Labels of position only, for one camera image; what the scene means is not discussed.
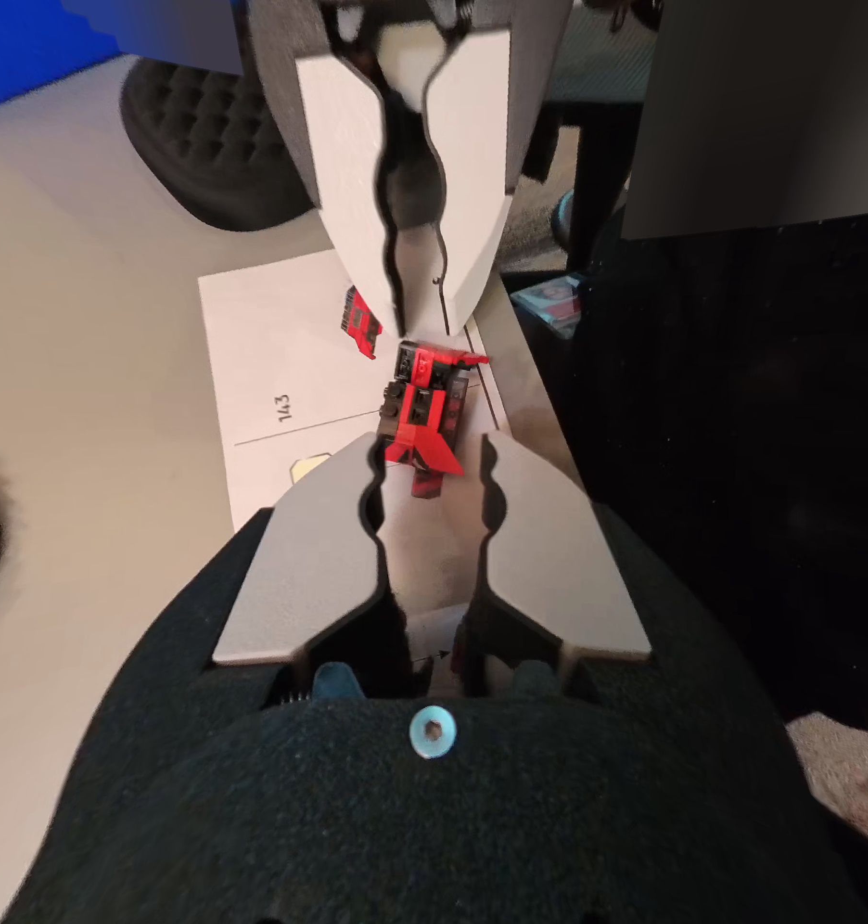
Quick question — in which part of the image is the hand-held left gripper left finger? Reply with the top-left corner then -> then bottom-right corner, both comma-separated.
210,432 -> 393,683

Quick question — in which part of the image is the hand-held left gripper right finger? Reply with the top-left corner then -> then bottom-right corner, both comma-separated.
470,432 -> 653,683

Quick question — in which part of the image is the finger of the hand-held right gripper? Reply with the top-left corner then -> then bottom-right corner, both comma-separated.
294,52 -> 409,339
421,27 -> 514,336

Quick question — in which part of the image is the red lego subassembly with clear piece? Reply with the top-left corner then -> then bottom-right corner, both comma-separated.
378,375 -> 471,501

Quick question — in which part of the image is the lego instruction booklet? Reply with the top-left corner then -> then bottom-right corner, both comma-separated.
197,249 -> 514,651

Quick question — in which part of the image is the black mesh office chair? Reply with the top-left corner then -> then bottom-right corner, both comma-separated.
521,0 -> 659,279

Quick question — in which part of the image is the black egg-crate foam pad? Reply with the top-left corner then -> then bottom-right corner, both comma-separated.
118,58 -> 321,233

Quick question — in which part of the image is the red and blue printed box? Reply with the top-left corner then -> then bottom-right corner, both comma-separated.
510,276 -> 587,340

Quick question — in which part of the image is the blue plastic storage bin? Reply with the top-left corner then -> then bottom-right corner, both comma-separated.
0,0 -> 125,116

